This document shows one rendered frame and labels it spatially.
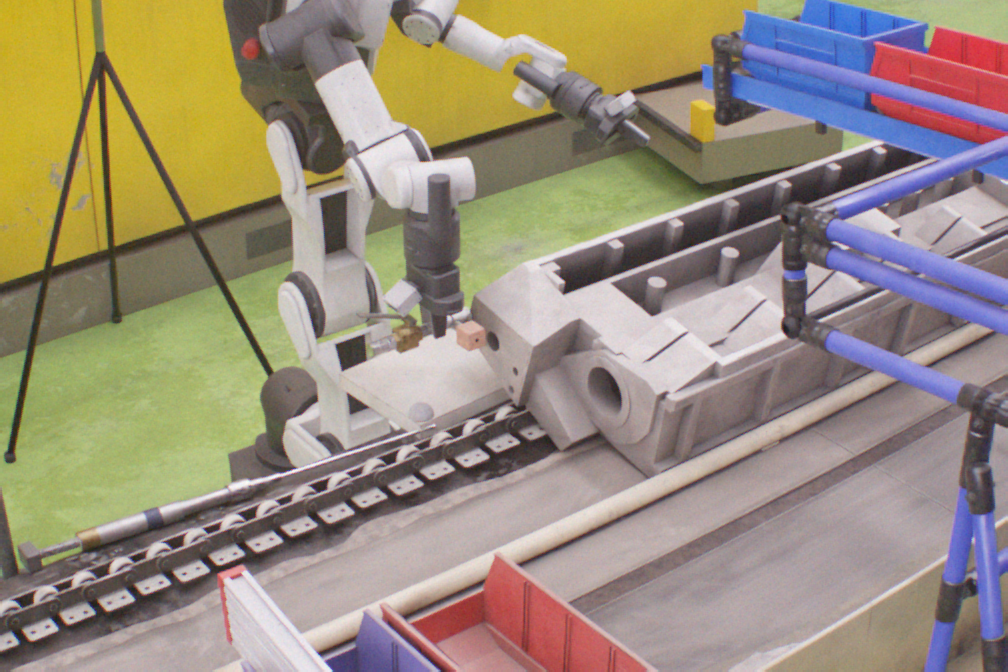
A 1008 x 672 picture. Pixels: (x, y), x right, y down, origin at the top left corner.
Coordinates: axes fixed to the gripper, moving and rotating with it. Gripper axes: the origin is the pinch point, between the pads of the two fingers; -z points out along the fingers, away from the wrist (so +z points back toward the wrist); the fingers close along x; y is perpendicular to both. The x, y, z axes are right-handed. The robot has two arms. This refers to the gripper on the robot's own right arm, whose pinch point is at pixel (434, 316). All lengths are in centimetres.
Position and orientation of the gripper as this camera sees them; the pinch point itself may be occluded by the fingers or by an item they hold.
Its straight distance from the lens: 270.6
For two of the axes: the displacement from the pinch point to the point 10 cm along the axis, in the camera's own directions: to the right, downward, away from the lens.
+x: 6.1, 3.7, -7.0
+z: 0.0, -8.8, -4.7
